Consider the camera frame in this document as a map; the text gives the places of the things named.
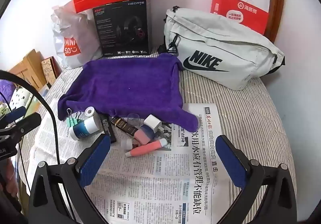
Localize white and blue bottle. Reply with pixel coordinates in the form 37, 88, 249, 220
69, 115, 101, 140

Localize brown gold-striped tube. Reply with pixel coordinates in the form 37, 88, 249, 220
111, 117, 141, 137

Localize grey waist bag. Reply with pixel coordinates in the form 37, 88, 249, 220
157, 6, 286, 91

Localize black headset box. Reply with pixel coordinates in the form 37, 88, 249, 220
92, 0, 152, 58

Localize newspaper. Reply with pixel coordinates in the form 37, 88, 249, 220
17, 97, 223, 224

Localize patterned notebook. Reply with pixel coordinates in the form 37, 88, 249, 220
41, 57, 62, 86

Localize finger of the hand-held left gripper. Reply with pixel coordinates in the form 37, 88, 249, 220
0, 106, 27, 127
5, 112, 42, 139

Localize green binder clip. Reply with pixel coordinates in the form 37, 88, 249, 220
66, 108, 83, 128

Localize small white jar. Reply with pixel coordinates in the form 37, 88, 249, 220
120, 138, 139, 150

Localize clear plastic cap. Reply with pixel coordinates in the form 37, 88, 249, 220
127, 113, 141, 127

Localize red paper bag white handles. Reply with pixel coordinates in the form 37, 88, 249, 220
210, 0, 270, 35

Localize brown wooden frame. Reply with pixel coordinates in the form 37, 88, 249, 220
266, 0, 286, 41

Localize pink and white pen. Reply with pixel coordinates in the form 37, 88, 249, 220
125, 138, 168, 158

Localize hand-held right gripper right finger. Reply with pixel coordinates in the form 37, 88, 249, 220
215, 134, 298, 224

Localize pink and blue case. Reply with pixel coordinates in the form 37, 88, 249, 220
134, 125, 157, 145

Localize white plastic bag orange label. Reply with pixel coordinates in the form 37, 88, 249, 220
51, 0, 103, 69

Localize black cable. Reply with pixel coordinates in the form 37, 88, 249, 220
0, 70, 62, 164

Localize purple plush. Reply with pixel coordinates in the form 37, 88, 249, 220
0, 80, 15, 104

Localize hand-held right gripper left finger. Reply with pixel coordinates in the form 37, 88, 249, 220
28, 134, 112, 224

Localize light wooden board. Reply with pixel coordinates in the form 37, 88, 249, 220
6, 49, 48, 91

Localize purple towel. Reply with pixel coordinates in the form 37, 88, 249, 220
58, 54, 198, 132

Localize white spotted cloth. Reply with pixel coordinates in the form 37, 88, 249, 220
9, 86, 34, 114

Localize white charger plug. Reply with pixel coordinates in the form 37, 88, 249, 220
143, 114, 163, 132

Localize black tube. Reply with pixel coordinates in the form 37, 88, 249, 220
100, 115, 117, 143

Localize striped bed sheet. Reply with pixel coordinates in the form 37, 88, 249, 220
15, 45, 299, 224

